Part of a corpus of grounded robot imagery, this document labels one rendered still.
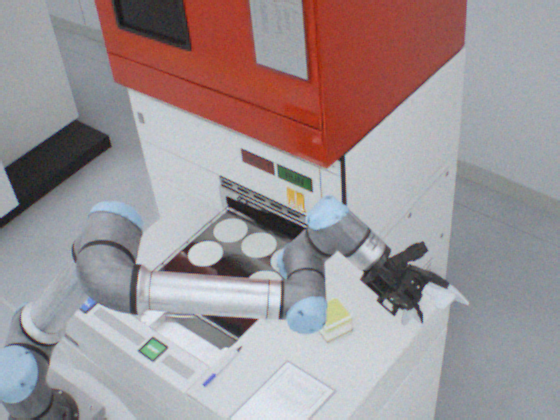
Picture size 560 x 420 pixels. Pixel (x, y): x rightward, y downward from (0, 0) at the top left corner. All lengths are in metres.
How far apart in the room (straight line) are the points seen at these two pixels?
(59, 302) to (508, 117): 2.34
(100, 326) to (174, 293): 0.58
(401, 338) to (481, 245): 1.65
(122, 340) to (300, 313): 0.64
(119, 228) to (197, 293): 0.21
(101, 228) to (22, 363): 0.41
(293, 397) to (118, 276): 0.53
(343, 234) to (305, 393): 0.43
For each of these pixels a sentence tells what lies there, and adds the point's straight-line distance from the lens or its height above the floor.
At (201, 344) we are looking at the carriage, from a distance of 1.88.
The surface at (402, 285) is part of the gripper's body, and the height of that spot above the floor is 1.29.
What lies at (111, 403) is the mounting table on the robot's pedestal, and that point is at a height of 0.82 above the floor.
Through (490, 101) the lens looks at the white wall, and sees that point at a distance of 3.38.
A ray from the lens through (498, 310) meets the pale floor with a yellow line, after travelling 3.09.
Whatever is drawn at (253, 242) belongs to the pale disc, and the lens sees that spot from 2.07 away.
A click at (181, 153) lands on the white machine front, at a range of 2.28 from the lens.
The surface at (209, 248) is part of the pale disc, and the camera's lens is 2.08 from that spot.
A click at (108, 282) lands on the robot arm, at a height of 1.40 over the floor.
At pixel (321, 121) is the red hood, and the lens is 1.69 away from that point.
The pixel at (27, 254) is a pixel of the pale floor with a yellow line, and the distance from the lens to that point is 3.66.
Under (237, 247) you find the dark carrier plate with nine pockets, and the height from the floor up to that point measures 0.90.
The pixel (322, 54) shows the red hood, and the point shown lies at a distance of 1.60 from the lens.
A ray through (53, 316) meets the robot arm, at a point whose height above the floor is 1.18.
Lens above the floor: 2.34
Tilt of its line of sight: 43 degrees down
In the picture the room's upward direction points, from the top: 6 degrees counter-clockwise
